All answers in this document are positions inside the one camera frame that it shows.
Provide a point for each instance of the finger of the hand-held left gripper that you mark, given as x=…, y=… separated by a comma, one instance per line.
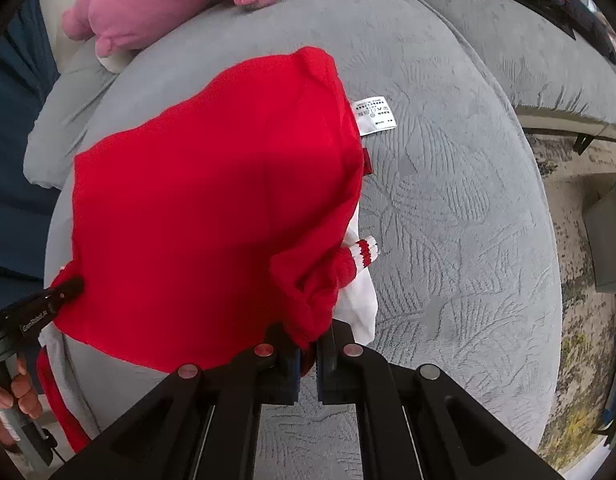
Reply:
x=65, y=292

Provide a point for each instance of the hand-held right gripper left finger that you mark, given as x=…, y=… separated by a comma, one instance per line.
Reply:
x=288, y=375

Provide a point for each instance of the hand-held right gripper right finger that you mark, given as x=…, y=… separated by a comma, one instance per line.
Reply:
x=328, y=370

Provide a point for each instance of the red basketball jersey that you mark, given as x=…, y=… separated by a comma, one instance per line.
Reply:
x=203, y=200

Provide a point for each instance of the person's left hand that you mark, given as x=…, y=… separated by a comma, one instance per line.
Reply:
x=23, y=395

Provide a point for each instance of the white t-shirt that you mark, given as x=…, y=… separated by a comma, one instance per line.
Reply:
x=360, y=305

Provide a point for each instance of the blue curtain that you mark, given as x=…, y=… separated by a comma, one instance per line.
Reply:
x=13, y=135

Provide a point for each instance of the grey sofa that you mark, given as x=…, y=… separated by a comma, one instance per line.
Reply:
x=452, y=210

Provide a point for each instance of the patterned rug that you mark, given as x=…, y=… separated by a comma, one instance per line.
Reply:
x=577, y=360

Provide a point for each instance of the grey storage bin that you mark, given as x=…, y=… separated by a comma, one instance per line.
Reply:
x=607, y=240

